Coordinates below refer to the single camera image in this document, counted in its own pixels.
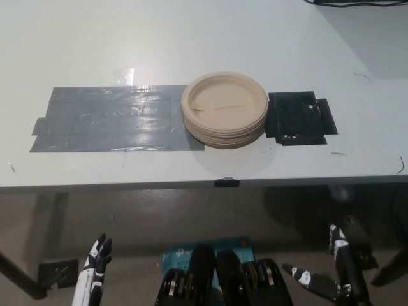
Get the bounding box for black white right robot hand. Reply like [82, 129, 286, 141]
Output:
[282, 224, 372, 306]

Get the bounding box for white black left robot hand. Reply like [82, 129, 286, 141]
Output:
[72, 233, 113, 306]

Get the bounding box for beige paper plate stack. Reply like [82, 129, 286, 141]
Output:
[180, 71, 269, 149]

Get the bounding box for black floor tape patch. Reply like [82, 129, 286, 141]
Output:
[38, 258, 80, 288]

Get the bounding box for black slanted table leg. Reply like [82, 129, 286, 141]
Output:
[371, 244, 408, 287]
[0, 250, 46, 300]

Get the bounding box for teal router box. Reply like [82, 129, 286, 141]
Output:
[160, 235, 256, 280]

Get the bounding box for black tape patch on table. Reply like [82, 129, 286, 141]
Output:
[264, 91, 339, 147]

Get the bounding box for clear tape piece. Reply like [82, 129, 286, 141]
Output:
[112, 66, 136, 85]

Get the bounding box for grey duct tape patch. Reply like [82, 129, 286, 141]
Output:
[28, 84, 205, 154]

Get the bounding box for black cables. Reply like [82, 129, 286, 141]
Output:
[305, 0, 408, 7]

